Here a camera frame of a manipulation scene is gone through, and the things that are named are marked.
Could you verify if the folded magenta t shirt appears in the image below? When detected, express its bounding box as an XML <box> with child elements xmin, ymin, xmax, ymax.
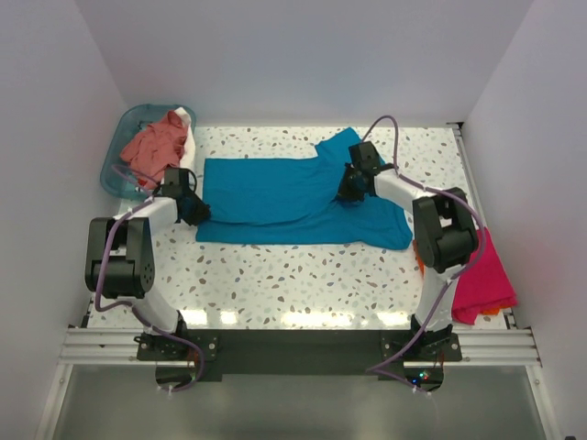
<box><xmin>452</xmin><ymin>227</ymin><xmax>518</xmax><ymax>325</ymax></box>

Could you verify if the salmon pink t shirt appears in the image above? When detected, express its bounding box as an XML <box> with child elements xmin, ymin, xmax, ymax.
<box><xmin>119</xmin><ymin>110</ymin><xmax>190</xmax><ymax>189</ymax></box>

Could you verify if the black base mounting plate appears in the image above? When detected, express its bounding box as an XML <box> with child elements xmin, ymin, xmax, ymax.
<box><xmin>137</xmin><ymin>327</ymin><xmax>463</xmax><ymax>384</ymax></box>

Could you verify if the white t shirt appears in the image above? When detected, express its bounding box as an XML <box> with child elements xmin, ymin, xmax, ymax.
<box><xmin>174</xmin><ymin>107</ymin><xmax>195</xmax><ymax>170</ymax></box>

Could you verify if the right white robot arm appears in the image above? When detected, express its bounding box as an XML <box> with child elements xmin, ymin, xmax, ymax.
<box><xmin>337</xmin><ymin>142</ymin><xmax>481</xmax><ymax>360</ymax></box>

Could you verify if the teal plastic laundry basket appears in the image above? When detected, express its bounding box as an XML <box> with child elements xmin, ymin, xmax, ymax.
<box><xmin>100</xmin><ymin>104</ymin><xmax>181</xmax><ymax>201</ymax></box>

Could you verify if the blue t shirt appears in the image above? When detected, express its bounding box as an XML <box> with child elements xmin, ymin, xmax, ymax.
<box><xmin>195</xmin><ymin>127</ymin><xmax>413</xmax><ymax>251</ymax></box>

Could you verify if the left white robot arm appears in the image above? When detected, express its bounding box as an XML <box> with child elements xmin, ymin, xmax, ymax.
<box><xmin>84</xmin><ymin>168</ymin><xmax>211</xmax><ymax>359</ymax></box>

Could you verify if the folded orange t shirt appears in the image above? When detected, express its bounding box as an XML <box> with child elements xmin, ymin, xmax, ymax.
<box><xmin>412</xmin><ymin>237</ymin><xmax>501</xmax><ymax>317</ymax></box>

